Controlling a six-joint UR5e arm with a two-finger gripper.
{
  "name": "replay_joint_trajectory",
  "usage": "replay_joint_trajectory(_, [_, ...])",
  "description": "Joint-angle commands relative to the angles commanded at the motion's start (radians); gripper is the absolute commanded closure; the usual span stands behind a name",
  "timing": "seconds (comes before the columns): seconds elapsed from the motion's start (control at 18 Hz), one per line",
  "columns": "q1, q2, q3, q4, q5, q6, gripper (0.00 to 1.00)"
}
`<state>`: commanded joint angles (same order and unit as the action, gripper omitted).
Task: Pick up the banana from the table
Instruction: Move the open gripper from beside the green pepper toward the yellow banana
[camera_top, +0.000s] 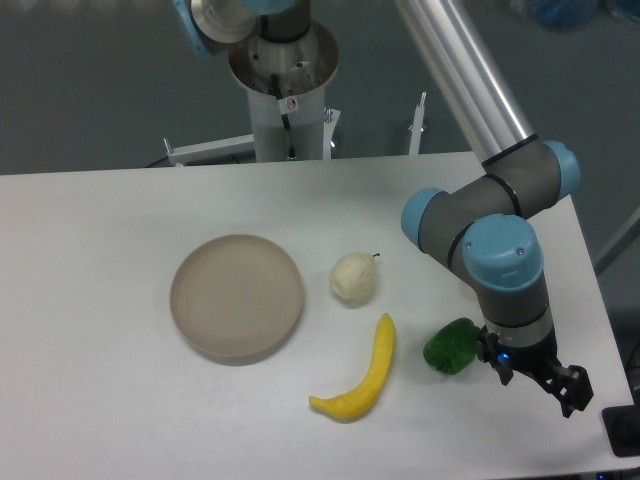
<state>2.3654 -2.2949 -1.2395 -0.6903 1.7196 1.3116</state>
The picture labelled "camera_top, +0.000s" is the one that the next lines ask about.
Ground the white left frame bracket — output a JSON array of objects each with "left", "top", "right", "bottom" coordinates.
[{"left": 163, "top": 134, "right": 254, "bottom": 166}]

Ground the black device at table edge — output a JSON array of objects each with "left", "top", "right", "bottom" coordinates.
[{"left": 602, "top": 405, "right": 639, "bottom": 458}]

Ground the black cable on pedestal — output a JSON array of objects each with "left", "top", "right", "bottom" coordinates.
[{"left": 269, "top": 73, "right": 297, "bottom": 162}]

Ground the pale white pear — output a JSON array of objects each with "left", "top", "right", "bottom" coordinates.
[{"left": 329, "top": 252, "right": 378, "bottom": 308}]

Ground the yellow banana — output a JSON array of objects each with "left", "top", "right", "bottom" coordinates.
[{"left": 308, "top": 313, "right": 396, "bottom": 422}]

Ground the white right frame bracket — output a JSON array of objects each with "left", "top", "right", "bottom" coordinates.
[{"left": 408, "top": 91, "right": 427, "bottom": 156}]

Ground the white frame bracket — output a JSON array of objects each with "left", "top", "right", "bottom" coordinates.
[
  {"left": 163, "top": 134, "right": 254, "bottom": 166},
  {"left": 408, "top": 91, "right": 427, "bottom": 156}
]

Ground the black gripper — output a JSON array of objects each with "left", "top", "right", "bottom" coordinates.
[{"left": 477, "top": 326, "right": 594, "bottom": 418}]

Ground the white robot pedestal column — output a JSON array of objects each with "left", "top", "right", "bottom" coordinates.
[{"left": 229, "top": 21, "right": 339, "bottom": 163}]

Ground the green bell pepper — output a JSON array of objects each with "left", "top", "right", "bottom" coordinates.
[{"left": 423, "top": 318, "right": 481, "bottom": 376}]

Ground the beige round plate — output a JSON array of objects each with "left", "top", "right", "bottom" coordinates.
[{"left": 170, "top": 234, "right": 304, "bottom": 366}]

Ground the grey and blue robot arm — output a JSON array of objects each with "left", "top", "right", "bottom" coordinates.
[{"left": 175, "top": 1, "right": 593, "bottom": 415}]

